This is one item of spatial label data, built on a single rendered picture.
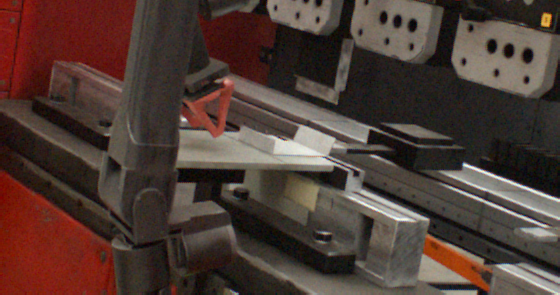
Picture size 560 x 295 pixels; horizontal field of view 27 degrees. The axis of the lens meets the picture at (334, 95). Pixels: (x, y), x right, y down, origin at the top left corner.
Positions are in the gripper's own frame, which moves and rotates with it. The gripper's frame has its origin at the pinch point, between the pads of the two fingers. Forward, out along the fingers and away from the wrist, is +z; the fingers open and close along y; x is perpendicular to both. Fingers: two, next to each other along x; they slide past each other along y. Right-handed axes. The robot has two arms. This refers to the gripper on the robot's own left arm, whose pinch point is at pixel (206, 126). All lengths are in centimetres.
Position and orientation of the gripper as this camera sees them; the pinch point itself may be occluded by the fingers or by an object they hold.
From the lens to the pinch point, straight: 158.3
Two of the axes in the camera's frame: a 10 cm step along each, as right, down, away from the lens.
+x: -7.7, 4.1, -4.9
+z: 2.0, 8.8, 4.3
